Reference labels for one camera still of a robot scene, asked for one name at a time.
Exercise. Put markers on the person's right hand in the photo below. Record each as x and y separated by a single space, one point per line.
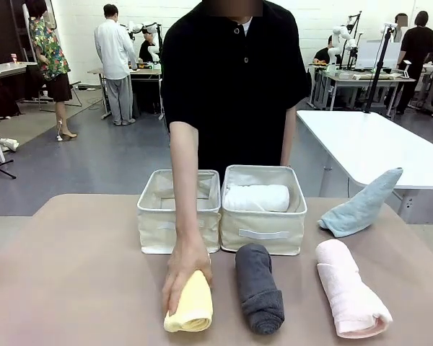
187 265

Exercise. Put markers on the yellow towel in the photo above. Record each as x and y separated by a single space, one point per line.
195 306

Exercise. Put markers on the pink towel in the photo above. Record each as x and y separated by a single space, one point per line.
343 288

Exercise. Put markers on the teal triangle towel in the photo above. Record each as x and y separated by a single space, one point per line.
361 209

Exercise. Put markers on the person's right forearm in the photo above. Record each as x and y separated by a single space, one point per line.
184 180

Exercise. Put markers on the person's left forearm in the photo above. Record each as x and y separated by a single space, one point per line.
288 140

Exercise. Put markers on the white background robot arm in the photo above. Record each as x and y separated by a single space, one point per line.
139 27
343 36

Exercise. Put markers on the cream fabric box wavy label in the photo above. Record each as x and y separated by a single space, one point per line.
158 230

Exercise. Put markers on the dark grey rolled towel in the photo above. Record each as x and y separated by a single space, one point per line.
258 288

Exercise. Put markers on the cream fabric box straight label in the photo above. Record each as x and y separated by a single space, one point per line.
263 234

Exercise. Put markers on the white rolled towel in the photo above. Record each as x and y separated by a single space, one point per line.
256 198

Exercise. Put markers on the person in black shirt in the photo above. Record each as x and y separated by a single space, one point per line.
238 90

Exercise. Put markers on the grey background work table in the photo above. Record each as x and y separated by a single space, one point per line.
146 72

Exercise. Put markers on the white shoes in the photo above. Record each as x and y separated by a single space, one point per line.
10 145

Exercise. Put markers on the seated person in black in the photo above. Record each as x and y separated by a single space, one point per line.
146 48

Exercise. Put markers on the man in white shirt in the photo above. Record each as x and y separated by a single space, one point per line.
113 54

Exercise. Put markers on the long grey background table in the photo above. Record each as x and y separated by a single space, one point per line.
346 77

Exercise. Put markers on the seated person at desk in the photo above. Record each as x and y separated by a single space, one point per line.
323 54

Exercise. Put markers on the woman in floral shirt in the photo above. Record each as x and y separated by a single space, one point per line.
48 50

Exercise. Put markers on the white side table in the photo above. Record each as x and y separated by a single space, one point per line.
3 70

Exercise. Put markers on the white monitor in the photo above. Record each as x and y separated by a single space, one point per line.
368 56

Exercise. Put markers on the standing person in black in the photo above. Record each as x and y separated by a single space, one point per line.
416 54

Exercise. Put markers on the person with blurred face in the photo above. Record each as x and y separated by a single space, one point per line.
400 29

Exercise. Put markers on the black camera pole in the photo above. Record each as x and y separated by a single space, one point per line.
379 72

